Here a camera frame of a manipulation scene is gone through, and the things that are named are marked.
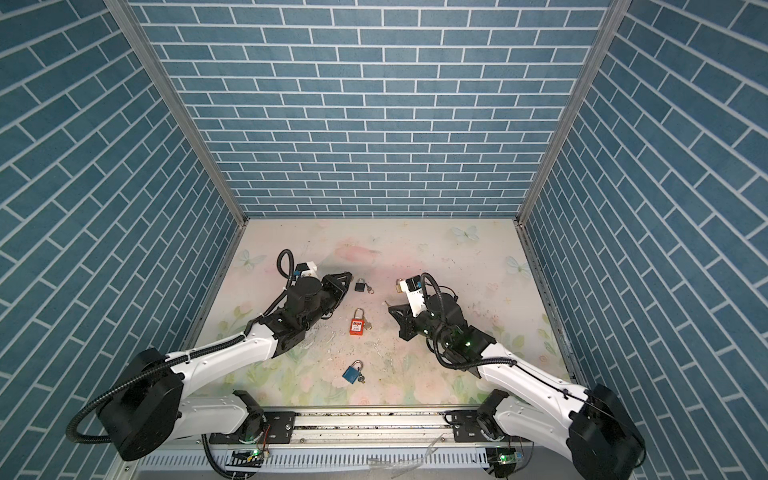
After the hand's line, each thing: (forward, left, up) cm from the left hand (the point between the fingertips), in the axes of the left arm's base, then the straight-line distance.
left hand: (356, 275), depth 81 cm
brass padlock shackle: (+8, -12, -18) cm, 23 cm away
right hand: (-9, -9, -1) cm, 13 cm away
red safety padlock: (-6, +1, -18) cm, 19 cm away
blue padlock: (-20, +1, -19) cm, 28 cm away
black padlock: (+8, +1, -17) cm, 19 cm away
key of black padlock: (+7, -2, -18) cm, 19 cm away
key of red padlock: (-6, -3, -19) cm, 20 cm away
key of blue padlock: (-22, -2, -18) cm, 29 cm away
